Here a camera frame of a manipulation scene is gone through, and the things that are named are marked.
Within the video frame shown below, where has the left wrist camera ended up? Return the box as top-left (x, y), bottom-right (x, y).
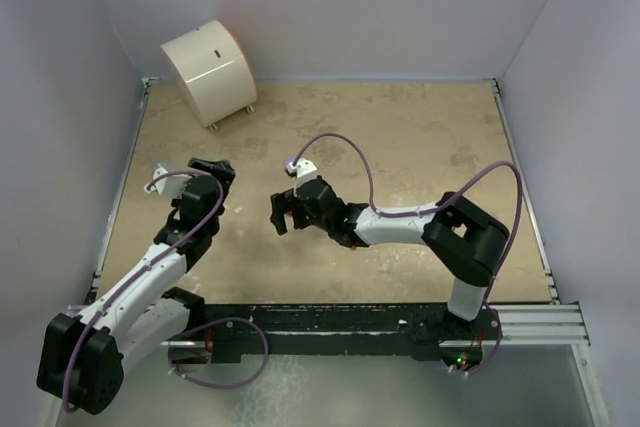
top-left (143, 163), bottom-right (191, 198)

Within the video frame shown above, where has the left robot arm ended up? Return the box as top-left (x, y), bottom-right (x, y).
top-left (36, 158), bottom-right (236, 415)

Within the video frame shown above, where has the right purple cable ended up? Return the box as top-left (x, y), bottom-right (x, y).
top-left (294, 133), bottom-right (524, 378)

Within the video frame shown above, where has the purple cable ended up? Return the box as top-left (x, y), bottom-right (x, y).
top-left (294, 133), bottom-right (524, 378)
top-left (62, 170), bottom-right (271, 414)

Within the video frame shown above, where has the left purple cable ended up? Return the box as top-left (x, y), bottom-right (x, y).
top-left (62, 170), bottom-right (271, 414)

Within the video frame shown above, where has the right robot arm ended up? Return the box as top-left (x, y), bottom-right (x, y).
top-left (270, 177), bottom-right (510, 338)

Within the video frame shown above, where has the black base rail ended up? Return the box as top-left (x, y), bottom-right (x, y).
top-left (170, 302), bottom-right (501, 363)

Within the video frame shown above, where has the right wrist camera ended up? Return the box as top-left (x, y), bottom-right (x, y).
top-left (285, 157), bottom-right (318, 190)

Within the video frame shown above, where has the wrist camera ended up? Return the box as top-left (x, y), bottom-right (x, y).
top-left (143, 163), bottom-right (191, 198)
top-left (285, 157), bottom-right (318, 190)

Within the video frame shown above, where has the white cylindrical box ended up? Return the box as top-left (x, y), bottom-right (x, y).
top-left (161, 20), bottom-right (257, 130)

